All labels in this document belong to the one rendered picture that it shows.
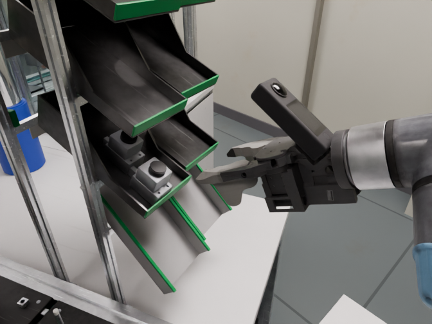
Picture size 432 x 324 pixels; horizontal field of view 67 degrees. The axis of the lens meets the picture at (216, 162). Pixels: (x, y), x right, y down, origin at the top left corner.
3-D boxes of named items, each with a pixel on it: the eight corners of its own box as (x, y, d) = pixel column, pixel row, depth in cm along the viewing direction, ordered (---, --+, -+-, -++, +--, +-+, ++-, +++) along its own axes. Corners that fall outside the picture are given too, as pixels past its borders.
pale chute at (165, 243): (199, 253, 76) (210, 249, 73) (163, 295, 67) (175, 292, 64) (126, 158, 75) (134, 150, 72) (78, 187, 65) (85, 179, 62)
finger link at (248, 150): (236, 179, 56) (272, 186, 48) (224, 148, 54) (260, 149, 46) (249, 171, 57) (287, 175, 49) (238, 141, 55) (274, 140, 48)
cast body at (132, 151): (142, 164, 64) (150, 140, 60) (126, 175, 61) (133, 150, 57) (112, 139, 66) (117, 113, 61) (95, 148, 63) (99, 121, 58)
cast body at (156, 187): (169, 195, 62) (179, 171, 57) (153, 207, 59) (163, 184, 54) (137, 168, 63) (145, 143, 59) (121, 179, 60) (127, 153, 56)
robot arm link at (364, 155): (380, 135, 32) (391, 109, 38) (333, 142, 35) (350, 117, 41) (395, 200, 34) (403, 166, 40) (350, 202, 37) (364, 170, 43)
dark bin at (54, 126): (188, 182, 66) (200, 159, 61) (144, 219, 57) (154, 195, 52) (92, 103, 71) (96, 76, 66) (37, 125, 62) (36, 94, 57)
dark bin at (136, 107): (184, 109, 58) (197, 75, 53) (132, 139, 48) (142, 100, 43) (75, 26, 63) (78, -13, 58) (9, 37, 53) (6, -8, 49)
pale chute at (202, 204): (222, 214, 88) (232, 209, 85) (194, 244, 79) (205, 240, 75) (159, 131, 86) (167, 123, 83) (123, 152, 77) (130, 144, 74)
